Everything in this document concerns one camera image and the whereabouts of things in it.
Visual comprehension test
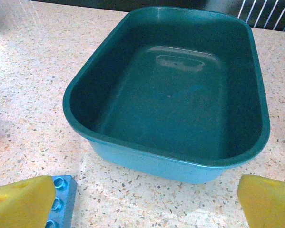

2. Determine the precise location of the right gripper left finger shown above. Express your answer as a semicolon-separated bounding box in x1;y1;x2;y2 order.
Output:
0;175;57;228

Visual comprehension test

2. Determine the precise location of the teal plastic container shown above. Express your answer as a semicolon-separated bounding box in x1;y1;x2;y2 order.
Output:
62;6;271;185

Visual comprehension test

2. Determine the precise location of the blue lego brick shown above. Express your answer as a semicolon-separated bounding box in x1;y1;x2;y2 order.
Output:
45;175;78;228

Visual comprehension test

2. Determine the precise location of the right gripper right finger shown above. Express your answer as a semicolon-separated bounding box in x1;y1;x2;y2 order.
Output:
237;174;285;228

